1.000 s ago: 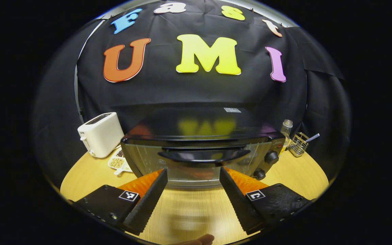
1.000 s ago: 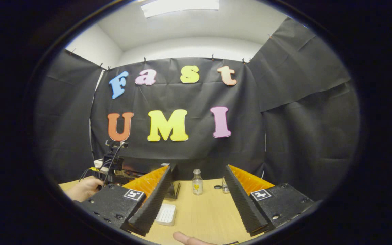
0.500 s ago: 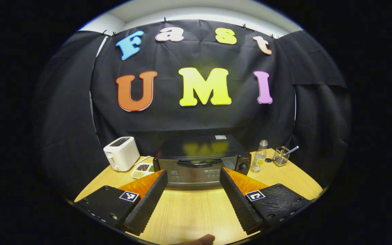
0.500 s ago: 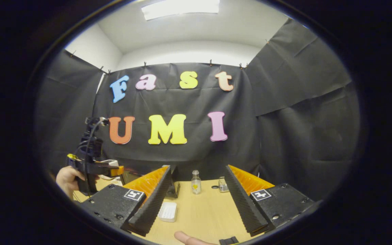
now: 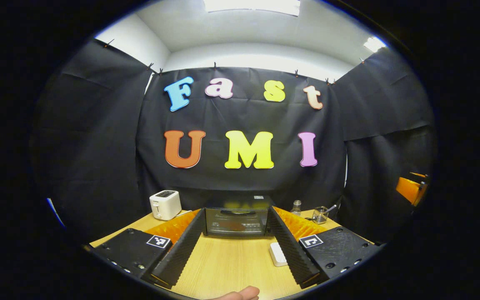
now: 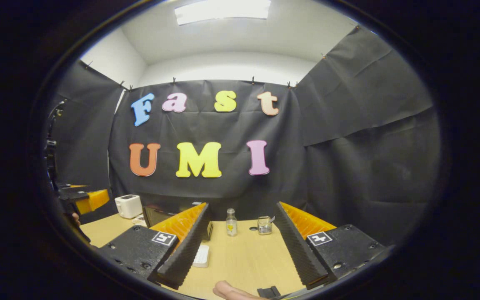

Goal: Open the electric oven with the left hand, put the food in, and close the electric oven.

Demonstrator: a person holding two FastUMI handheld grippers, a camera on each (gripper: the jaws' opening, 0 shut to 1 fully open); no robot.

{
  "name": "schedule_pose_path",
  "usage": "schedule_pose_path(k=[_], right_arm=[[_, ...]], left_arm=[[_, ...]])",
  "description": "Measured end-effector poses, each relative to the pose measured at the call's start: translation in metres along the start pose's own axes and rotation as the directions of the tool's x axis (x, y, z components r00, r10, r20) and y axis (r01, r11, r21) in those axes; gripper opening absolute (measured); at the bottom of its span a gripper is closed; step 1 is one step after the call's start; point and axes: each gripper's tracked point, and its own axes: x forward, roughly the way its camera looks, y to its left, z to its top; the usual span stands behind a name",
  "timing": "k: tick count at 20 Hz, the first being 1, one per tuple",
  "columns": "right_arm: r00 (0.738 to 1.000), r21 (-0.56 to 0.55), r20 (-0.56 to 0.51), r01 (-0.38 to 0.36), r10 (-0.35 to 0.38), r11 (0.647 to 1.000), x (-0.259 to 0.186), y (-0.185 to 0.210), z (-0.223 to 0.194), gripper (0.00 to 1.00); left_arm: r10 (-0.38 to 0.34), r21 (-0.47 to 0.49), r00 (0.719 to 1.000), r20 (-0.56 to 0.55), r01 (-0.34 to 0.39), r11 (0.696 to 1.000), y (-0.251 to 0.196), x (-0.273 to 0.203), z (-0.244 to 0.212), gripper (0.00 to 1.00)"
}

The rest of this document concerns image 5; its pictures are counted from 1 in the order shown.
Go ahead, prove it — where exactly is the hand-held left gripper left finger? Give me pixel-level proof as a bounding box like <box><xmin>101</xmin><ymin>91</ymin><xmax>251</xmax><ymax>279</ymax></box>
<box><xmin>84</xmin><ymin>208</ymin><xmax>207</xmax><ymax>290</ymax></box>

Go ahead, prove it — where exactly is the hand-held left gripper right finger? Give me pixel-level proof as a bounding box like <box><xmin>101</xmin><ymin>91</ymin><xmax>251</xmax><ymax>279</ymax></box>
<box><xmin>267</xmin><ymin>206</ymin><xmax>384</xmax><ymax>289</ymax></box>

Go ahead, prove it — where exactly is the black electric oven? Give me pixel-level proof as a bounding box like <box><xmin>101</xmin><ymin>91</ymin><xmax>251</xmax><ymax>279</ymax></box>
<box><xmin>204</xmin><ymin>195</ymin><xmax>275</xmax><ymax>238</ymax></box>

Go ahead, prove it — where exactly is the brown meat steak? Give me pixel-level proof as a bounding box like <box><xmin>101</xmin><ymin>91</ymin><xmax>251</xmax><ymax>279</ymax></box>
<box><xmin>219</xmin><ymin>220</ymin><xmax>247</xmax><ymax>232</ymax></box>

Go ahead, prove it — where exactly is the white rectangular plate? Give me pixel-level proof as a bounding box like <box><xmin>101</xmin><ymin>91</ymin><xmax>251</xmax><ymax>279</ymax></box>
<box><xmin>269</xmin><ymin>242</ymin><xmax>289</xmax><ymax>267</ymax></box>

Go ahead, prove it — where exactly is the metal mesh holder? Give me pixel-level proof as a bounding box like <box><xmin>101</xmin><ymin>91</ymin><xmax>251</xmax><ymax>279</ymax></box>
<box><xmin>312</xmin><ymin>206</ymin><xmax>329</xmax><ymax>225</ymax></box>

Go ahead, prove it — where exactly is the white toaster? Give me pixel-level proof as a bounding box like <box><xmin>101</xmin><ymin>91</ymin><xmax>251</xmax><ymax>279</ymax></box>
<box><xmin>149</xmin><ymin>190</ymin><xmax>182</xmax><ymax>221</ymax></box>

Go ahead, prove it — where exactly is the black backdrop cloth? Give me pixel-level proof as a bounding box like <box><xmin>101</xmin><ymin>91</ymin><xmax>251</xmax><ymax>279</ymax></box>
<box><xmin>30</xmin><ymin>38</ymin><xmax>437</xmax><ymax>244</ymax></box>

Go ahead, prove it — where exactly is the small ceiling light panel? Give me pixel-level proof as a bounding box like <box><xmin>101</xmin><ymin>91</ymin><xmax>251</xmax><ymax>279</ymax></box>
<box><xmin>363</xmin><ymin>36</ymin><xmax>387</xmax><ymax>53</ymax></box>

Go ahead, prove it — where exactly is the large ceiling light panel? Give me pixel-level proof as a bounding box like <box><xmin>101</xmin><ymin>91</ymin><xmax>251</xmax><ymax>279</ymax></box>
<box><xmin>203</xmin><ymin>0</ymin><xmax>301</xmax><ymax>16</ymax></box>

